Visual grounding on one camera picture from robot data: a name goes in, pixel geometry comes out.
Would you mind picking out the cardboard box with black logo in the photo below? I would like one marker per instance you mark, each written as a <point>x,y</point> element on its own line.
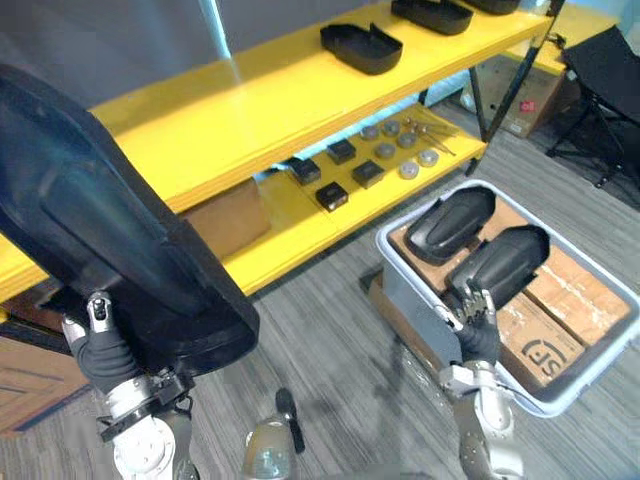
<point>535,345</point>

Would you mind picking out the cardboard box with blue lines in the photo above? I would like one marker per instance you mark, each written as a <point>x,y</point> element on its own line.
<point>30,380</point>

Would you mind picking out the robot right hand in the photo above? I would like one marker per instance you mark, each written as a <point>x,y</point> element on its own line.
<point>477,337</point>

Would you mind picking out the grey plastic bin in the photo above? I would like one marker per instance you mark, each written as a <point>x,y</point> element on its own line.
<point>415,300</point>

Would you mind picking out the thin metal rods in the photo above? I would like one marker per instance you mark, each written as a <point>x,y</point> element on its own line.
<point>432,131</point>

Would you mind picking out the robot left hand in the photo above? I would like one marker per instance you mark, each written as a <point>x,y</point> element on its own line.
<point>107,350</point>

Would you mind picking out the black folding chair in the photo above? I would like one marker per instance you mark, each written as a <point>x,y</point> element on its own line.
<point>607,85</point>

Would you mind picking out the cardboard box with tape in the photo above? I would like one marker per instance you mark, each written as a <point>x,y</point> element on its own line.
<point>575,295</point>

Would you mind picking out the small black square box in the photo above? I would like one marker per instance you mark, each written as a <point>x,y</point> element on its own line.
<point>305,170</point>
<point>331,195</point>
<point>368,173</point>
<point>341,151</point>

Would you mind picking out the yellow shelf board with parts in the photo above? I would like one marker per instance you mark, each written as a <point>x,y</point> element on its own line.
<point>300,225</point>

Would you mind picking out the silver round disc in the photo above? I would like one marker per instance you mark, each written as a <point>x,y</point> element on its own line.
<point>385,150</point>
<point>428,158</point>
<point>370,132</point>
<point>409,169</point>
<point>390,126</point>
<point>406,139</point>

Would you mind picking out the robot dark foot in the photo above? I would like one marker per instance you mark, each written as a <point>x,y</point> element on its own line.
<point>289,415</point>

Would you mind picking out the robot silver leg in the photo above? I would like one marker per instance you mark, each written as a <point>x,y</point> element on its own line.
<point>267,450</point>

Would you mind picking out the plain cardboard box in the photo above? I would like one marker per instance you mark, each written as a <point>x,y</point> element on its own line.
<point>507,212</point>

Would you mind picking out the cardboard box with red label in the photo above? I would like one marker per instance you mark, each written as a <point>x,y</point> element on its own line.
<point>537,95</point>

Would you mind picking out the black shelf post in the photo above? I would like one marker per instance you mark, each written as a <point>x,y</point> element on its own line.
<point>522,70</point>

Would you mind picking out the large black plastic housing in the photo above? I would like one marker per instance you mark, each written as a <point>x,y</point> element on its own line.
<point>100,210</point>

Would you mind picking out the yellow shelf unit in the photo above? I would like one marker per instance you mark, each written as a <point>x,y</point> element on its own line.
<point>580,30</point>

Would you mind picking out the brown cardboard box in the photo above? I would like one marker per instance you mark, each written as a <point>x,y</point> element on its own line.
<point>230,220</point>

